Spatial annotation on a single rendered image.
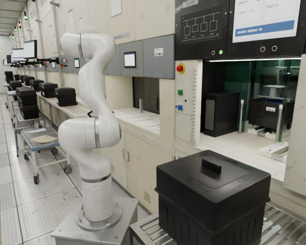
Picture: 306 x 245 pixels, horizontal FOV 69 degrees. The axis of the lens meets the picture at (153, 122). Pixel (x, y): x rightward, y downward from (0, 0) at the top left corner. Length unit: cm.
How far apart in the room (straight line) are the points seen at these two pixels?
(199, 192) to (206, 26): 90
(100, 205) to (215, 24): 101
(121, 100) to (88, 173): 197
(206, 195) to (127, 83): 228
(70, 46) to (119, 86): 180
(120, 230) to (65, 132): 43
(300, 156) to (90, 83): 86
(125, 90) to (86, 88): 192
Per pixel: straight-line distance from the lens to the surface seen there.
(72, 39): 102
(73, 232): 99
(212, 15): 129
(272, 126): 170
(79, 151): 86
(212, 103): 159
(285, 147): 151
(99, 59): 96
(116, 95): 275
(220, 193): 69
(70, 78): 410
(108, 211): 98
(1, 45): 1432
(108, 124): 83
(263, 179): 82
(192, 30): 138
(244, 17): 118
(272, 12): 111
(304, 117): 99
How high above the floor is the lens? 137
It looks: 15 degrees down
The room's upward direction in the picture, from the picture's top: 1 degrees counter-clockwise
